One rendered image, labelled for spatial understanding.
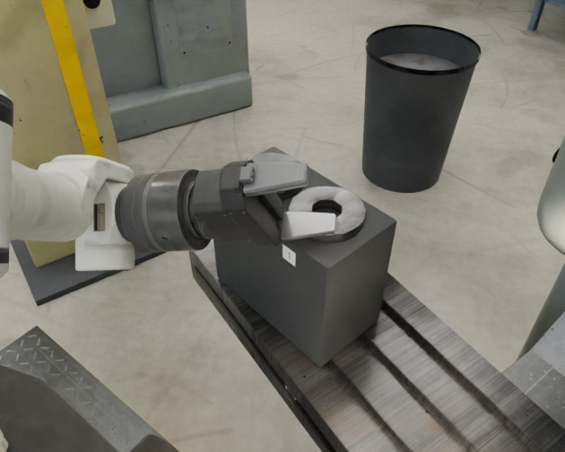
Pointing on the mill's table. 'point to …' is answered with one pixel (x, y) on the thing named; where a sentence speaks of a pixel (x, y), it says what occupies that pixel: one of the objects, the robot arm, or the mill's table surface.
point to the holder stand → (315, 268)
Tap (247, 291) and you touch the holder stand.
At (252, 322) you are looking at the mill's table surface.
